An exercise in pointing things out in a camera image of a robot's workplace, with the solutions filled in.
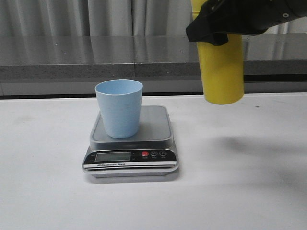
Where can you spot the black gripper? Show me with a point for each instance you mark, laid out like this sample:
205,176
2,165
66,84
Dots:
247,17

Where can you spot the yellow squeeze bottle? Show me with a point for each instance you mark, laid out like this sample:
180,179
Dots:
222,66

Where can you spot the light blue plastic cup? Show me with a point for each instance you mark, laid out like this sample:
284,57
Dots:
120,106

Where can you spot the silver digital kitchen scale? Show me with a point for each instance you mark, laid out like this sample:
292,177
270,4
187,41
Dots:
150,152

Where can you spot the grey stone counter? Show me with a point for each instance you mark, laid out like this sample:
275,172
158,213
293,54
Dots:
166,65

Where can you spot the grey curtain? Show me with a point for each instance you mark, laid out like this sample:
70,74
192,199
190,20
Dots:
102,18

